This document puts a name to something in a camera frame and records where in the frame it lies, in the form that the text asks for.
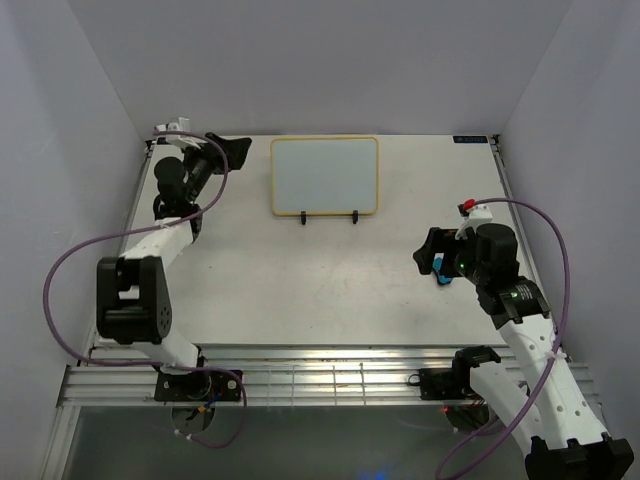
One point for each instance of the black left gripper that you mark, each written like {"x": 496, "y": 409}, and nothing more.
{"x": 232, "y": 152}

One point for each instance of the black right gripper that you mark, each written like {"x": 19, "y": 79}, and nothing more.
{"x": 440, "y": 240}

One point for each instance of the yellow framed whiteboard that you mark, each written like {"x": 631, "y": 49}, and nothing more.
{"x": 325, "y": 175}

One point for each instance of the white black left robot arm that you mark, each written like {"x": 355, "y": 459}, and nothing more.
{"x": 133, "y": 300}

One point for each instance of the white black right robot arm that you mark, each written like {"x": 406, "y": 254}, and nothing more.
{"x": 549, "y": 417}

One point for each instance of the black metal whiteboard stand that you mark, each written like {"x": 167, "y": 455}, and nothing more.
{"x": 305, "y": 216}

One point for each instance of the blue label sticker right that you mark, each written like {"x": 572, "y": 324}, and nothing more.
{"x": 470, "y": 139}

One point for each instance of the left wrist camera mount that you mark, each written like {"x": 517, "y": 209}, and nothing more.
{"x": 176, "y": 132}

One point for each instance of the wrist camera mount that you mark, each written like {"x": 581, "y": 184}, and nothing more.
{"x": 176, "y": 132}
{"x": 474, "y": 215}

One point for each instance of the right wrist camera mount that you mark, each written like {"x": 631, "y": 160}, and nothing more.
{"x": 474, "y": 215}

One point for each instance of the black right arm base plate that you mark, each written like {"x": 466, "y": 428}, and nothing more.
{"x": 441, "y": 384}

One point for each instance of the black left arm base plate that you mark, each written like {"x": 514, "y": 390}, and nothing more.
{"x": 197, "y": 387}

